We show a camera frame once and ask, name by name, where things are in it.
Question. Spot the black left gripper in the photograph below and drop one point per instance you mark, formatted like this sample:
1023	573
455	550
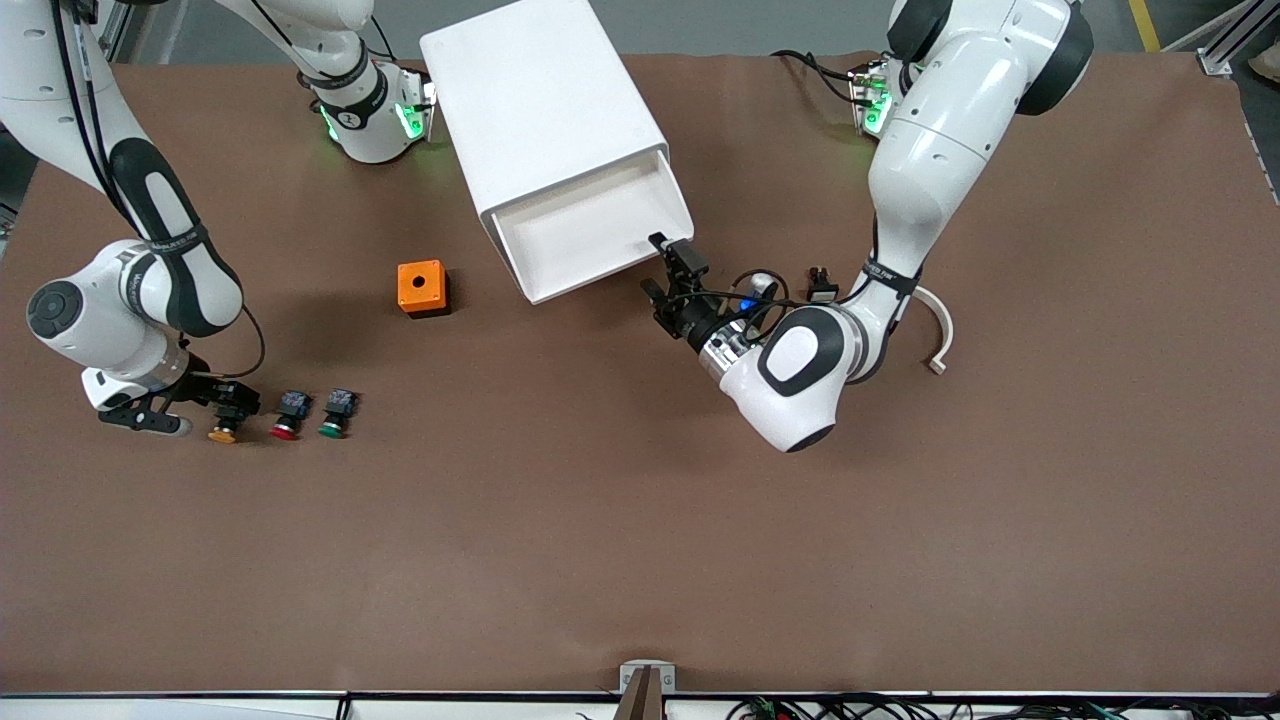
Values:
686	318

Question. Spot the white square push button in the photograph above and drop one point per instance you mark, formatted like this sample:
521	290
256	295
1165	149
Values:
822	292

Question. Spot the orange box with hole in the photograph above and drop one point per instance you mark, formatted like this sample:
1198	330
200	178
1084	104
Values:
420	285

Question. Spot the yellow mushroom push button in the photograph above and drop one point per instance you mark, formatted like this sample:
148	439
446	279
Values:
222	434

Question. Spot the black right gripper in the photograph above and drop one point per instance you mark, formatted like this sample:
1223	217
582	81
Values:
212	391

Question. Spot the grey metal bracket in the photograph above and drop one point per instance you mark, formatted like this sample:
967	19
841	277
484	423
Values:
647	672

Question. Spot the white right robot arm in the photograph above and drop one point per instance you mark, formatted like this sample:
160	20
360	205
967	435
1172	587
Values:
100	300

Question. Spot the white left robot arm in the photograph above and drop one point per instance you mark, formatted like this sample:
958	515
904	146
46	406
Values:
930	150

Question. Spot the white table edge rail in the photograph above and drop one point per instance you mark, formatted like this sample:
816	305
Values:
200	708

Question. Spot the white curved plastic clamp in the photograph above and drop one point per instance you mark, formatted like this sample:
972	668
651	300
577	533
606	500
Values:
945	335

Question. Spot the green mushroom push button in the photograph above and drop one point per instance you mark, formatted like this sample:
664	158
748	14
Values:
340	403

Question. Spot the red mushroom push button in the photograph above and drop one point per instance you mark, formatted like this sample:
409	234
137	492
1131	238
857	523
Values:
292	405

